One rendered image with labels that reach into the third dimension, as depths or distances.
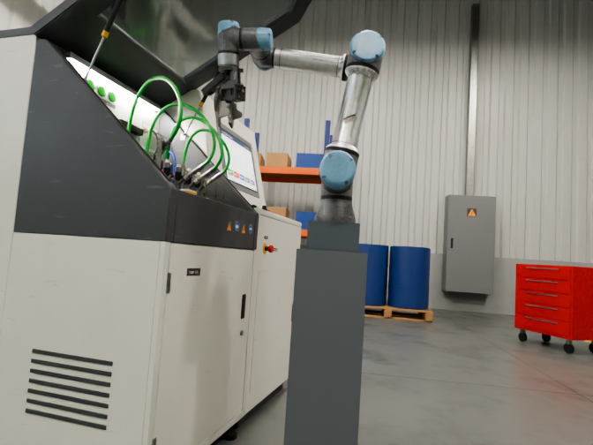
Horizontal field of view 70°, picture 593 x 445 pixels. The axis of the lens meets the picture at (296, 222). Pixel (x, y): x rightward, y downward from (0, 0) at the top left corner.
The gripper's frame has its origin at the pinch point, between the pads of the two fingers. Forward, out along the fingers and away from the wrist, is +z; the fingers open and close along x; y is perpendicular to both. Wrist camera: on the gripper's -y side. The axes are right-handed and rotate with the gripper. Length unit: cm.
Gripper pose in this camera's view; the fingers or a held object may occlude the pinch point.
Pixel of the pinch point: (223, 124)
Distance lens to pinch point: 162.3
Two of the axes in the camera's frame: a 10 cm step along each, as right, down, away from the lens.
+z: -0.2, 9.9, 1.7
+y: 9.0, 0.9, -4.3
